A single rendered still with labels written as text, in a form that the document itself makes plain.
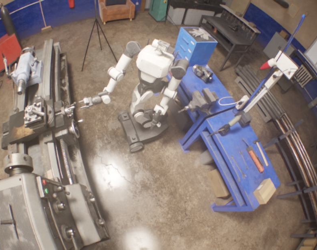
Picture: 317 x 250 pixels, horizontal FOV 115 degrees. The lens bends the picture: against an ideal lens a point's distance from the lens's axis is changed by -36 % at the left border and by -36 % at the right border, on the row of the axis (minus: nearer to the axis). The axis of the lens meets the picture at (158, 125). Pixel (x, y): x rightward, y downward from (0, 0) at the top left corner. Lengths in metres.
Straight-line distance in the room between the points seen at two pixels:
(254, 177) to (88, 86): 2.82
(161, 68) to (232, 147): 1.02
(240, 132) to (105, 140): 1.76
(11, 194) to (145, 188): 1.61
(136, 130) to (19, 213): 1.74
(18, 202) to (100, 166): 1.46
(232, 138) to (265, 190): 0.65
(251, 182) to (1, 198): 2.00
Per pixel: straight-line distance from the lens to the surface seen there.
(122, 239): 2.19
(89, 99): 1.50
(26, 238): 1.02
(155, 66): 1.23
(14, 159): 1.26
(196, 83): 1.89
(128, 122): 2.19
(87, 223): 1.38
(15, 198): 1.03
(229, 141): 1.65
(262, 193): 1.67
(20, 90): 1.75
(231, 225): 2.60
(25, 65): 1.95
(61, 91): 2.47
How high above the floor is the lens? 2.12
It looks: 61 degrees down
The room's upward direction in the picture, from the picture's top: 19 degrees clockwise
